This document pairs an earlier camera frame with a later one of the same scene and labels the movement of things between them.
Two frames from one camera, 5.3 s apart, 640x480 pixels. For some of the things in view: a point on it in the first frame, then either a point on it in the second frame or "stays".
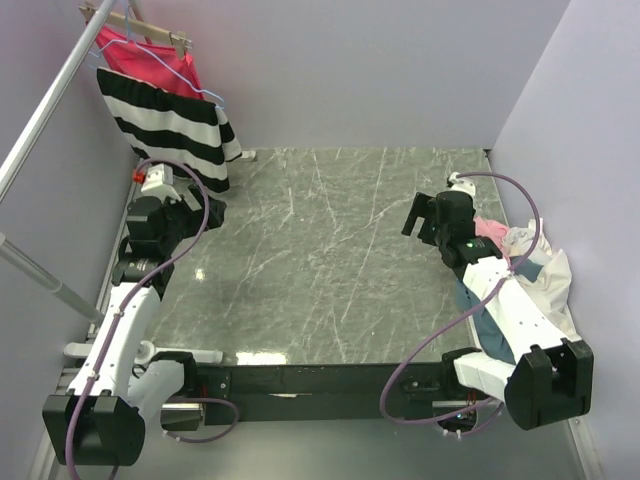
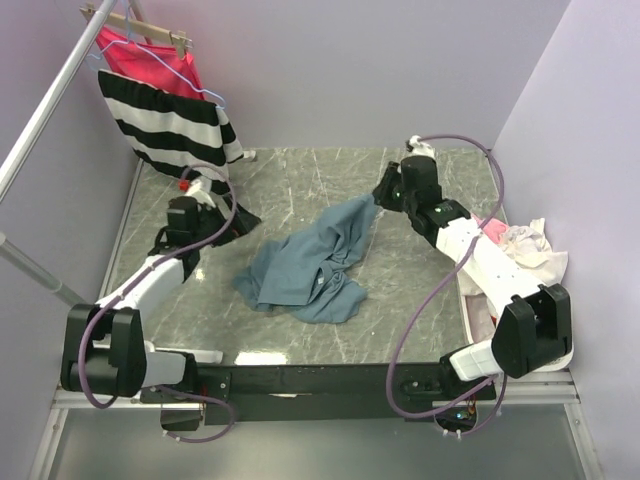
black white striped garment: (160, 124) stays
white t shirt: (547, 296) stays
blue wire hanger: (130, 39) stays
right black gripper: (420, 208) to (382, 193)
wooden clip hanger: (178, 39) stays
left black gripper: (196, 217) to (242, 222)
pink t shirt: (494, 230) stays
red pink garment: (159, 67) stays
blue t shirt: (487, 326) to (309, 273)
